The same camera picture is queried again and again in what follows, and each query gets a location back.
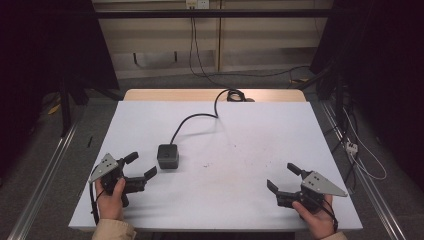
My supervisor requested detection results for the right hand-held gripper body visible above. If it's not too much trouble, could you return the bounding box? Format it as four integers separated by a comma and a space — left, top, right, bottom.
275, 170, 349, 213

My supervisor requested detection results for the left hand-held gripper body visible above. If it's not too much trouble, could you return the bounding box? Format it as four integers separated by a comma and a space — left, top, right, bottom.
88, 152, 148, 209

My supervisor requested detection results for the person's right hand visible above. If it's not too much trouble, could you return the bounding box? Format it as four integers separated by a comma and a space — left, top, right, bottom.
292, 194, 336, 240

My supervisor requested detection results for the person's left hand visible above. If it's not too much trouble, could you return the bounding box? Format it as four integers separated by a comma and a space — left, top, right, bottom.
94, 177, 127, 221

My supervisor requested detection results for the black cube device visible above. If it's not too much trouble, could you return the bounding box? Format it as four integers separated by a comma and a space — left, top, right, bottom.
156, 143, 180, 170

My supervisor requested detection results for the white table board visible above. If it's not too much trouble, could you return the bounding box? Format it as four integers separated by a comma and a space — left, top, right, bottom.
68, 100, 364, 233

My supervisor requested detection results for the white power strip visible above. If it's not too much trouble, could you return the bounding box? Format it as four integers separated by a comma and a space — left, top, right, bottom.
345, 140, 359, 157

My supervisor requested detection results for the wooden table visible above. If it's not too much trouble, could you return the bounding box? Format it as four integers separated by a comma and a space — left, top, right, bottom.
123, 88, 307, 103

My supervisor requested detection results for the black metal stand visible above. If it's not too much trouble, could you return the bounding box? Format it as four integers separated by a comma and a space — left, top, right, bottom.
58, 76, 125, 138

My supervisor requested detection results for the black table clamp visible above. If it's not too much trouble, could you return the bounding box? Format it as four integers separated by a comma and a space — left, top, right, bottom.
226, 89, 256, 103

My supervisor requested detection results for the black curtain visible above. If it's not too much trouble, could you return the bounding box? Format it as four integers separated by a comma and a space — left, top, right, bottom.
309, 0, 424, 193
0, 0, 120, 181

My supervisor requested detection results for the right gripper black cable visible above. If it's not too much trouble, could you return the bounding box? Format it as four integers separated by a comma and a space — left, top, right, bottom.
305, 191, 339, 234

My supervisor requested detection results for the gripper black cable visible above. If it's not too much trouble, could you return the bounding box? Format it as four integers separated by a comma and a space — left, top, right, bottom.
88, 181, 101, 225
305, 191, 339, 234

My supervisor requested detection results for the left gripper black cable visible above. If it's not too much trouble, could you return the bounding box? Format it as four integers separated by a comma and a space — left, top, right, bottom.
88, 181, 101, 225

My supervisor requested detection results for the aluminium floor rail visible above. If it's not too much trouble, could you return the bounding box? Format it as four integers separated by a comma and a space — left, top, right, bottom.
7, 114, 84, 240
319, 101, 408, 240

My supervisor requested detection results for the white floor cable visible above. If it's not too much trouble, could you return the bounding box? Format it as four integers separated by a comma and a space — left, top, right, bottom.
342, 108, 388, 182

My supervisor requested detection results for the black device cable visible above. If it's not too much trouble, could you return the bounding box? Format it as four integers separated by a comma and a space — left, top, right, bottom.
169, 88, 246, 146

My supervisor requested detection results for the black hanging wall cable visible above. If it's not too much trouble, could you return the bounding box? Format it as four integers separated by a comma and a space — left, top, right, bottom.
188, 8, 311, 90

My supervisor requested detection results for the black horizontal frame bar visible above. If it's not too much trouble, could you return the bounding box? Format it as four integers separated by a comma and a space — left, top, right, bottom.
93, 8, 338, 19

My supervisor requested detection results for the white wall socket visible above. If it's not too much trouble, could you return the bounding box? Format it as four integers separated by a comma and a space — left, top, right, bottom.
185, 0, 211, 10

